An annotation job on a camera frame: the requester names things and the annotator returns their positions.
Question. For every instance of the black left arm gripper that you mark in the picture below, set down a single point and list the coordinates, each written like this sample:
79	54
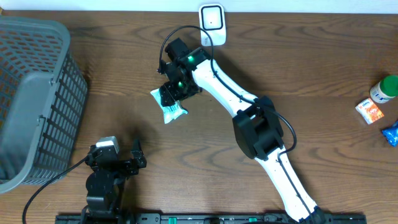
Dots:
130	168

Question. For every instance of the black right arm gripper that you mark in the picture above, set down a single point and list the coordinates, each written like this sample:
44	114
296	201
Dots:
170	96

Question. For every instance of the green toilet tissue pack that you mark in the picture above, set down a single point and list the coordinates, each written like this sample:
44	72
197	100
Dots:
169	112

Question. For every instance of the orange snack box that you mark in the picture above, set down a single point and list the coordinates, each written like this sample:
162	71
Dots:
369	111

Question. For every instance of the green lid jar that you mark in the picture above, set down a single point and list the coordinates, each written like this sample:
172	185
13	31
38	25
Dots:
384	90

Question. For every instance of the blue Oreo cookie pack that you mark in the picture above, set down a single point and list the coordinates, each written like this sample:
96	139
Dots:
391	134

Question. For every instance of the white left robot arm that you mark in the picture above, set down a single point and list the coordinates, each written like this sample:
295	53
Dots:
106	184

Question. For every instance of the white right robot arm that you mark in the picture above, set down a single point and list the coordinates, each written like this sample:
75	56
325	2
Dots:
257	126

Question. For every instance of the white barcode scanner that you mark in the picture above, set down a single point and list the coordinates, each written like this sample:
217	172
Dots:
212	20

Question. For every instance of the dark grey plastic basket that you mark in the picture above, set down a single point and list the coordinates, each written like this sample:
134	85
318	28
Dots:
43	97

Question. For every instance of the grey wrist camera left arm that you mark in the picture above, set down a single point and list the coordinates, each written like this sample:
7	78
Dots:
108	141

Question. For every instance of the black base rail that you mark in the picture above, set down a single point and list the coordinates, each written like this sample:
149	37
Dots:
155	218

